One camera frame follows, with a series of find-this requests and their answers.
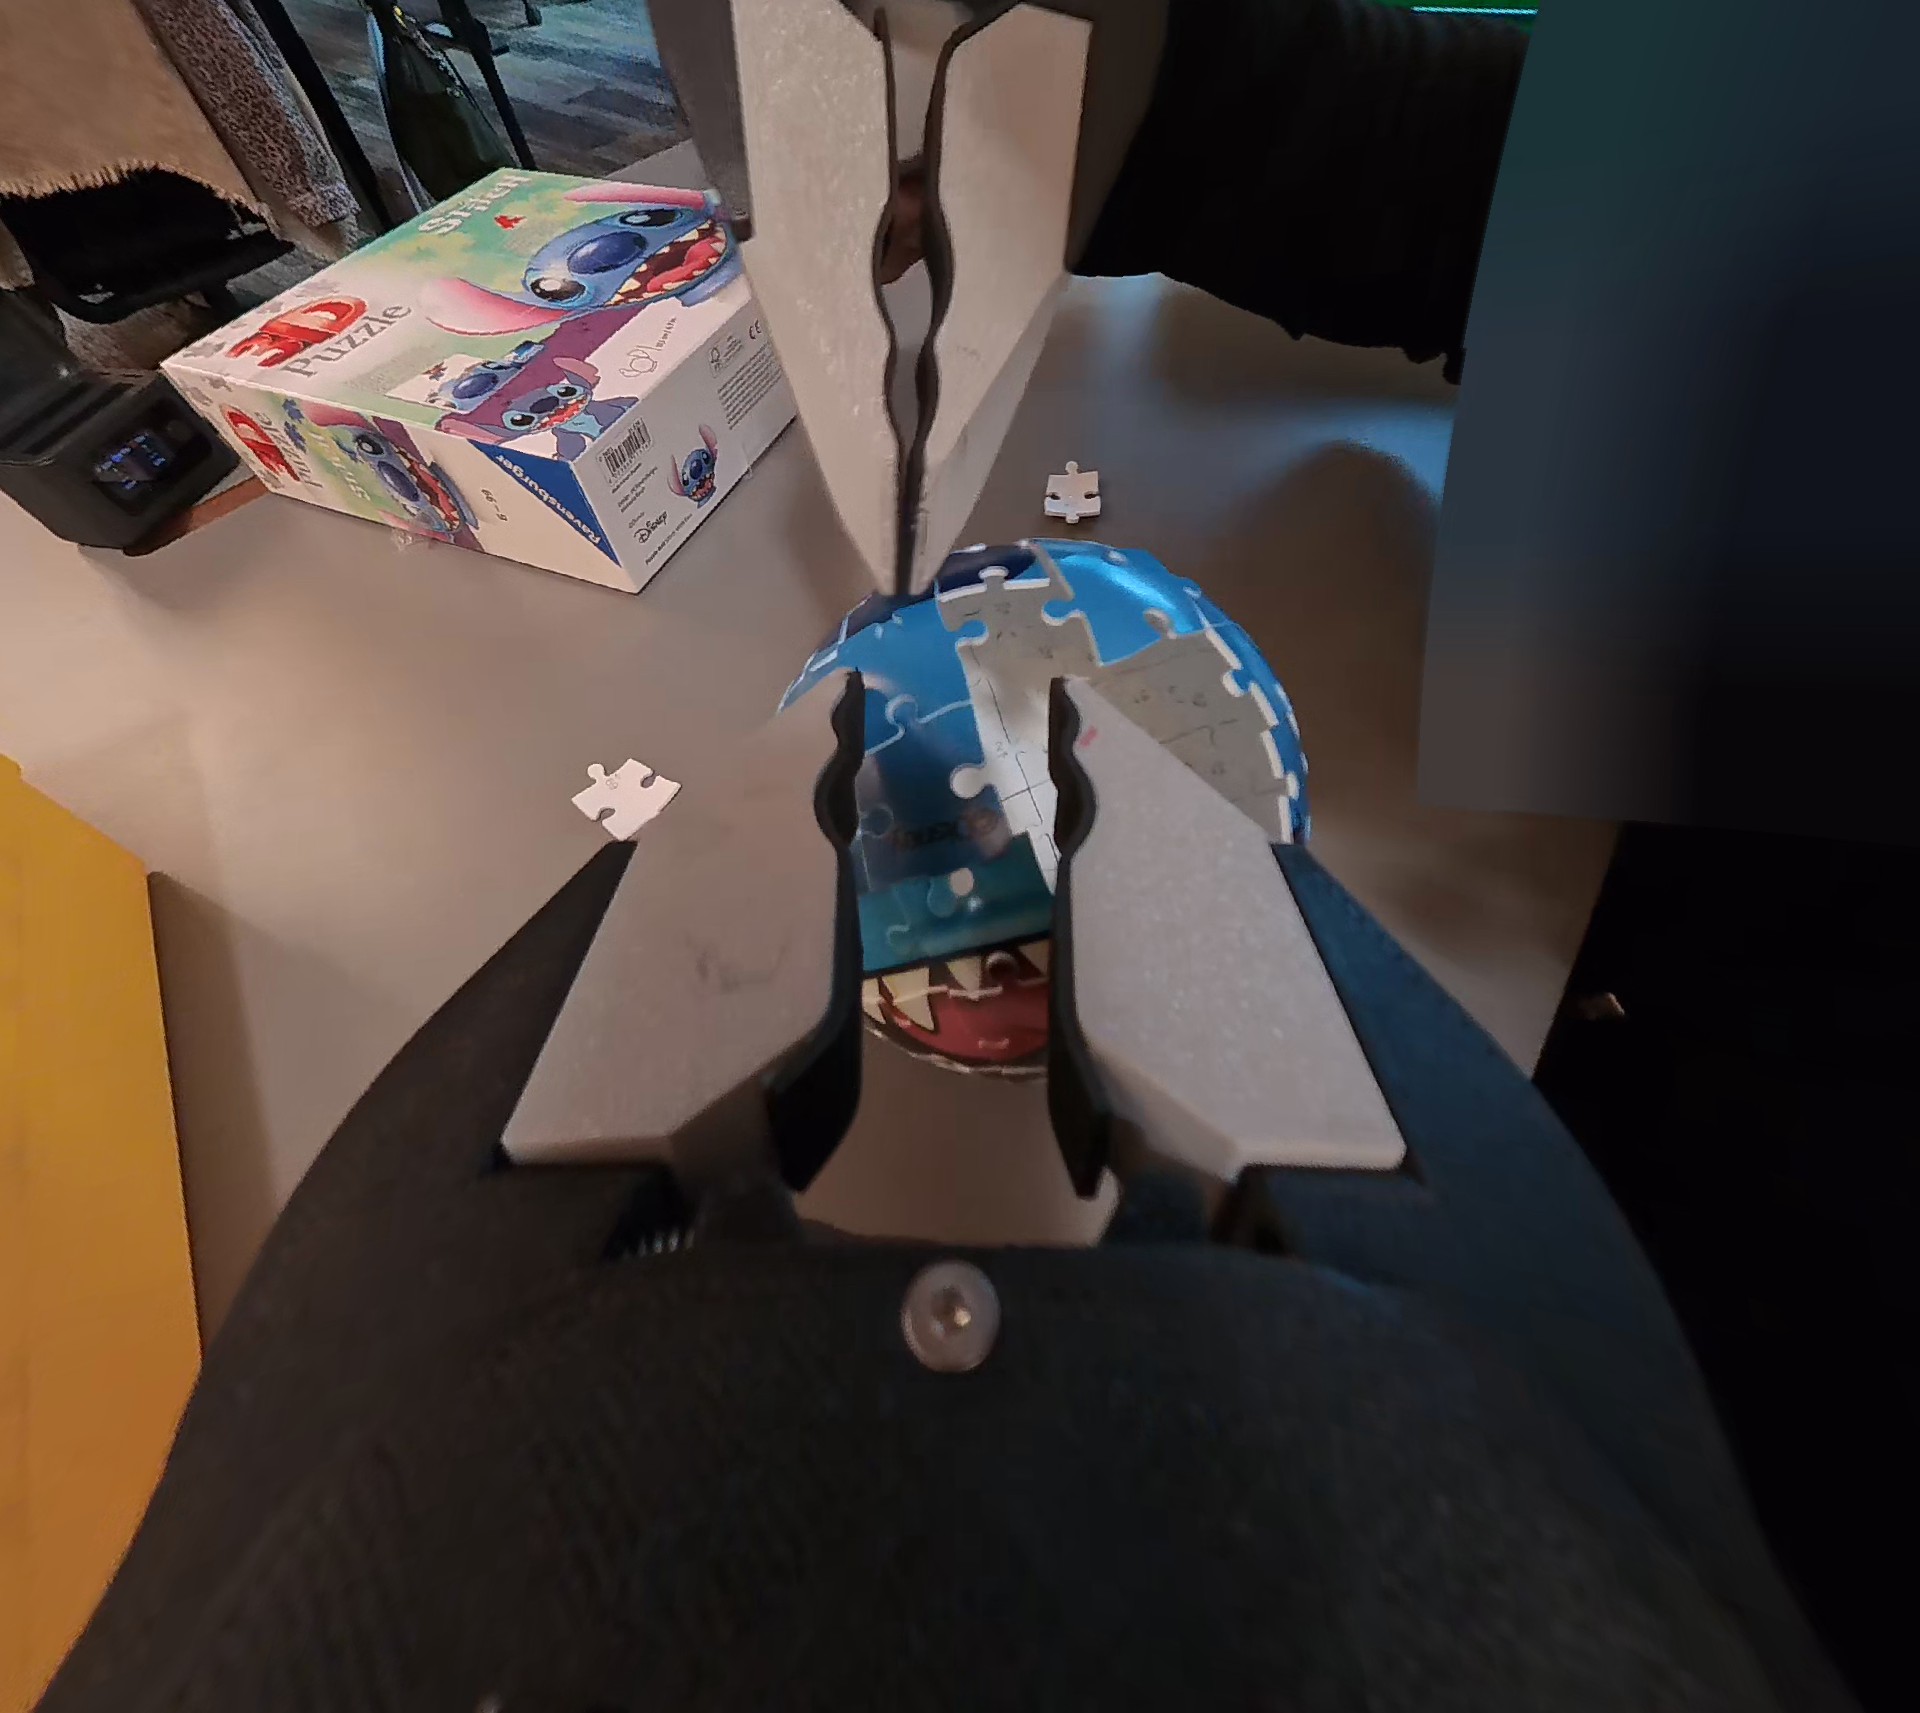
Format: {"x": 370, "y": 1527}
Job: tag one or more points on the person's right forearm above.
{"x": 1291, "y": 139}

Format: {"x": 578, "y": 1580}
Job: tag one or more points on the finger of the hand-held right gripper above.
{"x": 1005, "y": 243}
{"x": 811, "y": 243}

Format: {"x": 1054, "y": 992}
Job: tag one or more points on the yellow plastic bin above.
{"x": 74, "y": 1142}

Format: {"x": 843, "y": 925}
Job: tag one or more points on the beige patterned cloth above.
{"x": 181, "y": 19}

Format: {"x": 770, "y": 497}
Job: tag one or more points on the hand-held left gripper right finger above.
{"x": 1214, "y": 1022}

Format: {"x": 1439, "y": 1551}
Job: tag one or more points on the dark green bag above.
{"x": 434, "y": 122}

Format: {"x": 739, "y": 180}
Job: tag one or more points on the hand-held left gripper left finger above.
{"x": 691, "y": 1022}

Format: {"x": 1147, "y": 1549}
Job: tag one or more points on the black device with display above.
{"x": 91, "y": 422}

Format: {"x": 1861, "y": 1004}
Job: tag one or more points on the cartoon printed puzzle box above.
{"x": 495, "y": 422}

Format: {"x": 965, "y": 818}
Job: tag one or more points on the blue puzzle ball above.
{"x": 1184, "y": 610}

